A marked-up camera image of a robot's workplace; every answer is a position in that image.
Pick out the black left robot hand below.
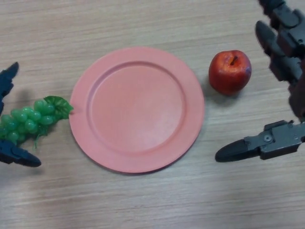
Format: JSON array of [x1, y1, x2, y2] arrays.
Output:
[[0, 62, 42, 167]]

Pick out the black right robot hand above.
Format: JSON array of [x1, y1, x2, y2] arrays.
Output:
[[215, 0, 305, 163]]

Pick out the pink round plate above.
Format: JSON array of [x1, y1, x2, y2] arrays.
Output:
[[69, 46, 205, 174]]

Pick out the green grape bunch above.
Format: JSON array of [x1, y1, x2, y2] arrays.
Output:
[[0, 95, 74, 148]]

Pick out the red apple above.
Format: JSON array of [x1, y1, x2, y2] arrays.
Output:
[[208, 49, 252, 95]]

